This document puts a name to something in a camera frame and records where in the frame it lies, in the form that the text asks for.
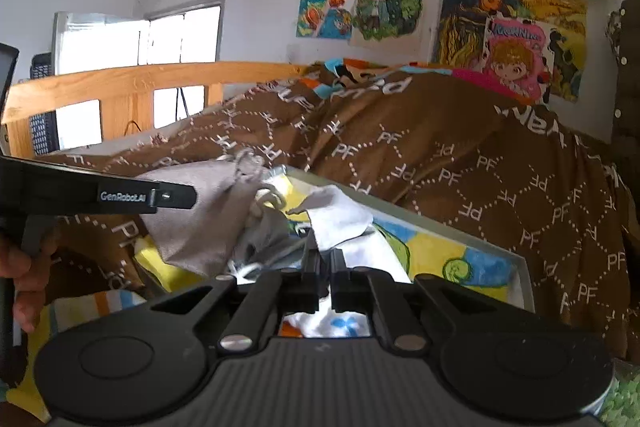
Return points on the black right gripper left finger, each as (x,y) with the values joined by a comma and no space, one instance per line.
(310,267)

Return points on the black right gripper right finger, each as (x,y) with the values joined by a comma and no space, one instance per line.
(347,286)

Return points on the grey white cloth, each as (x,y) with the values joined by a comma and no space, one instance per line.
(276,237)

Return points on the beige drawstring pouch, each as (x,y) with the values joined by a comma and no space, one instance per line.
(201,239)

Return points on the yellow white sock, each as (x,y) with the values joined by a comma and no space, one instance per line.
(64,313)

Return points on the person's left hand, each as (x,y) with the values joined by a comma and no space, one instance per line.
(31,276)

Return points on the grey tray with cartoon liner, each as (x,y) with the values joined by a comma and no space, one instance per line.
(415,245)

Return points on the colourful cartoon pillow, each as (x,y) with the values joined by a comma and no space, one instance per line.
(339,74)

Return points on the brown PF patterned blanket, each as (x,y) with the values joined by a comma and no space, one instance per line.
(444,149)

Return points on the blond boy poster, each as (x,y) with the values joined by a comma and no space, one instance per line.
(393,26)

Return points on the pink anime girl poster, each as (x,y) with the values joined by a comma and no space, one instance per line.
(517,54)

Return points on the dark starry night poster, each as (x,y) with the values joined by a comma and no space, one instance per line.
(461,28)

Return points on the dark olive quilted jacket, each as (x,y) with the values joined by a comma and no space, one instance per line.
(623,35)

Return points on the white window frame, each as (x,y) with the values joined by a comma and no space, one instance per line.
(187,33)

